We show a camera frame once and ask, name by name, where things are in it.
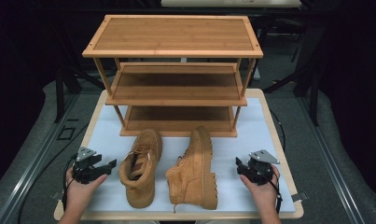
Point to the three-tier wooden shoe rack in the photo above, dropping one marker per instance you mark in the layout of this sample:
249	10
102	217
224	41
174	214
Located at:
173	35

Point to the white table mat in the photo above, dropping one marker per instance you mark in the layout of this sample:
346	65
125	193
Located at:
238	146

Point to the pale background table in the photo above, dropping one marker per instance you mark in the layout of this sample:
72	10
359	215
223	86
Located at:
232	3

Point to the black metal stand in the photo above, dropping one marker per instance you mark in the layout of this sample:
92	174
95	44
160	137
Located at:
313	84
60	90

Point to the person's left hand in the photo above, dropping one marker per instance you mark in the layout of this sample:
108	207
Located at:
78	196

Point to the aluminium floor rail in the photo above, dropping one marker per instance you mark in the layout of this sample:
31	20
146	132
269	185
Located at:
30	183
331	165

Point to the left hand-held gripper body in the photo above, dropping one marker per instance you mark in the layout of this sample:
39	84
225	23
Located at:
86	172

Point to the person's right hand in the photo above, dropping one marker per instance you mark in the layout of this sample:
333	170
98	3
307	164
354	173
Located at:
265	196

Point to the metal table clamp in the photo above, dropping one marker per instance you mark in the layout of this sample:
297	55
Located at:
299	196
57	195

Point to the tan suede boot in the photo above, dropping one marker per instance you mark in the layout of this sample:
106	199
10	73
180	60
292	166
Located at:
145	183
192	177

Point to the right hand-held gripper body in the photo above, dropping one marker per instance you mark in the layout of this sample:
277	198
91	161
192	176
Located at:
259	172

